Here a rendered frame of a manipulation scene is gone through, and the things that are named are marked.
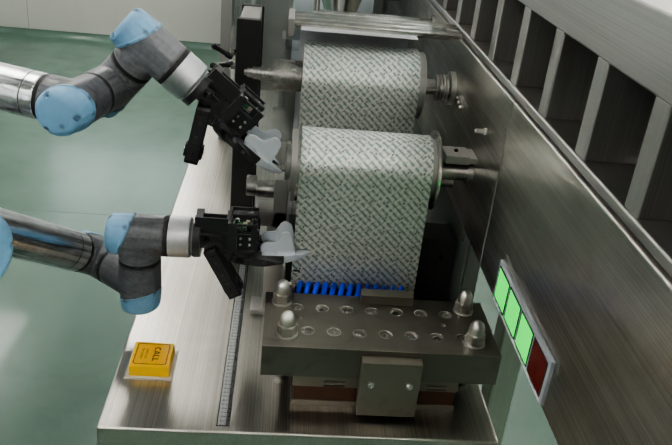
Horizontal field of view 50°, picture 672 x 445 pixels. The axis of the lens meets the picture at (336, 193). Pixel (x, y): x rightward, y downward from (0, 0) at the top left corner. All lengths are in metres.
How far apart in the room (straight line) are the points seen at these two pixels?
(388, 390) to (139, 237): 0.50
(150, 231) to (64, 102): 0.29
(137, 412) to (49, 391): 1.49
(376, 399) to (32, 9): 6.33
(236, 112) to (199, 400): 0.49
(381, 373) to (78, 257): 0.59
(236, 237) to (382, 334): 0.30
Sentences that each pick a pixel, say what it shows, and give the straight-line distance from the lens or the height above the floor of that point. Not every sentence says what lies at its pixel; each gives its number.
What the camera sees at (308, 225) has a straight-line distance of 1.31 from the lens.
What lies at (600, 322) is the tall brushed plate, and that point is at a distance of 0.85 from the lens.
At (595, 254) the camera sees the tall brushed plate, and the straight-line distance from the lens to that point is 0.86.
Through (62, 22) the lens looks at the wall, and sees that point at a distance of 7.21.
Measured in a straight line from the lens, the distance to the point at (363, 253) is 1.34.
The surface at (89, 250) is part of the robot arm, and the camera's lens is 1.42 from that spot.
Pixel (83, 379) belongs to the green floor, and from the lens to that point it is 2.79.
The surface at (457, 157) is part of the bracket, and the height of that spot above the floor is 1.29.
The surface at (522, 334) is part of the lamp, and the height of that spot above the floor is 1.19.
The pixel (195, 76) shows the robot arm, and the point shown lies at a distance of 1.23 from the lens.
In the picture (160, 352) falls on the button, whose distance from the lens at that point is 1.37.
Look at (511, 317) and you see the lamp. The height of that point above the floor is 1.18.
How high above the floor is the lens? 1.76
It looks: 25 degrees down
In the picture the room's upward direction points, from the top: 6 degrees clockwise
